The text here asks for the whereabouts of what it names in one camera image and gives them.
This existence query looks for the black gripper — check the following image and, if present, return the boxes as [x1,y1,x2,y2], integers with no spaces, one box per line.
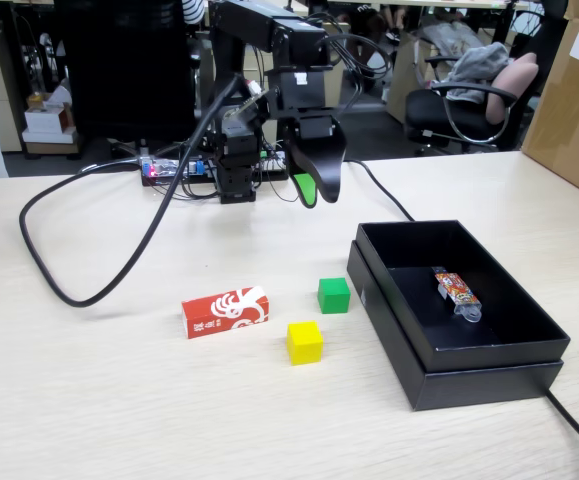
[276,105,348,210]

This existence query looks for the green wooden cube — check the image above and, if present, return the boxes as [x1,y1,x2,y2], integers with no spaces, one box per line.
[317,277,352,315]

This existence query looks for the red white printed carton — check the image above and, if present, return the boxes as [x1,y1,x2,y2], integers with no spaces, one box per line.
[181,285,271,340]

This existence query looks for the black cardboard box tray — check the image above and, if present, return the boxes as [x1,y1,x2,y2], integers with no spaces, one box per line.
[356,219,572,374]

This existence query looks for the large brown cardboard box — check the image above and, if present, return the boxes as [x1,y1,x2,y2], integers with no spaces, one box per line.
[521,0,579,207]

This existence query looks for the black open box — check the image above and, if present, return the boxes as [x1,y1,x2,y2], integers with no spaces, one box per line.
[346,239,565,412]

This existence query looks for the black office chair with armrests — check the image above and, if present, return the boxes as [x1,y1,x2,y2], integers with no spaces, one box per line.
[403,19,535,154]

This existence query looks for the controller board red LED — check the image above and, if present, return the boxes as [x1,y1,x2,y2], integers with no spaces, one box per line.
[138,155,210,187]

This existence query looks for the yellow wooden cube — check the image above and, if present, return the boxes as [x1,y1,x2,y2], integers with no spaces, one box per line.
[286,320,325,367]

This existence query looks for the grey garment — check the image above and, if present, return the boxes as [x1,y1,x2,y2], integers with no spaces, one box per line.
[438,42,513,104]

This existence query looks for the striped sleeve person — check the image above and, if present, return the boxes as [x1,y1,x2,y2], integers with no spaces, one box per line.
[181,0,205,26]

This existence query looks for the pink cushion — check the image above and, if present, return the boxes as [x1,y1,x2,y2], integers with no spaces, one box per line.
[485,52,541,125]

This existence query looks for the black mesh office chair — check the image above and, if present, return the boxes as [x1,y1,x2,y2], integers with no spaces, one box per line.
[53,0,198,146]

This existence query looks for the white flat carton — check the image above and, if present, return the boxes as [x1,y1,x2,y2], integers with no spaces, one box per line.
[21,127,79,155]

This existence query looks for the white carton brown flap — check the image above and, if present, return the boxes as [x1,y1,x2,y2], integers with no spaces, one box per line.
[23,92,75,134]

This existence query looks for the thin jumper wires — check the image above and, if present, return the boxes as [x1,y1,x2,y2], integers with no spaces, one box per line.
[253,149,303,204]

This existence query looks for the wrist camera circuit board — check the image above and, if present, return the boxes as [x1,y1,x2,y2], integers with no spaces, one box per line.
[221,79,270,124]

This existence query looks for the black arm servo cables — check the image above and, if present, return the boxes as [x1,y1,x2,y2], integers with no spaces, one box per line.
[318,14,395,116]

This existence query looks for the thick black camera cable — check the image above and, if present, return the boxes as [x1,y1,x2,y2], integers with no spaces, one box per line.
[18,77,243,309]

